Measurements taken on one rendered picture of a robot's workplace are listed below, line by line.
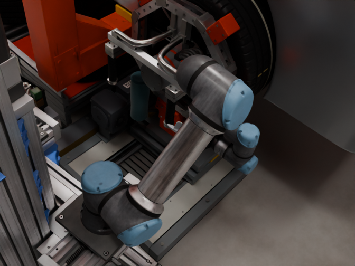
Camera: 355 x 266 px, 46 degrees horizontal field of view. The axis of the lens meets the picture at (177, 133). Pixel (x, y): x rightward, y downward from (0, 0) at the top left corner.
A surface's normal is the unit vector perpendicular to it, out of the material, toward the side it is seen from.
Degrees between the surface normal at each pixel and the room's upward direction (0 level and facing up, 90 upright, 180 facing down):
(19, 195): 90
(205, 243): 0
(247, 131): 1
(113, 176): 8
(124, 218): 45
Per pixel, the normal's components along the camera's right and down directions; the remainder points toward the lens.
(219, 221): 0.09, -0.64
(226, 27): 0.50, -0.21
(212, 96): -0.47, -0.11
